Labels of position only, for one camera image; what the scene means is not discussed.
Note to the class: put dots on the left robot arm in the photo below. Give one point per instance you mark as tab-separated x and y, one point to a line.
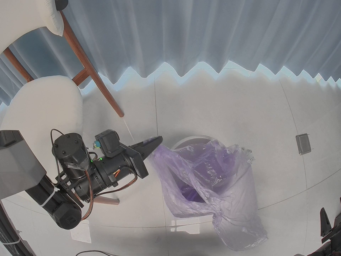
21	164

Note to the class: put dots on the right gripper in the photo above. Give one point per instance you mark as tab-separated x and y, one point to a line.
333	239

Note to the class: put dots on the purple plastic bag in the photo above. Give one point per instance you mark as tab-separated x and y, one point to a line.
202	196

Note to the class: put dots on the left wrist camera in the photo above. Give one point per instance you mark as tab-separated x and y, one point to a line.
109	141

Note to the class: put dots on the pale blue curtain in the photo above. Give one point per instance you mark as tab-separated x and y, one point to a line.
186	23

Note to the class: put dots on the white trash bin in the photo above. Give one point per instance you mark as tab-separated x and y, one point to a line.
194	139

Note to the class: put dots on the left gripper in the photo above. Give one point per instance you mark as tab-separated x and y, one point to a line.
117	167

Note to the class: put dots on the white cushioned wooden chair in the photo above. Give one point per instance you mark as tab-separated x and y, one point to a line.
48	103

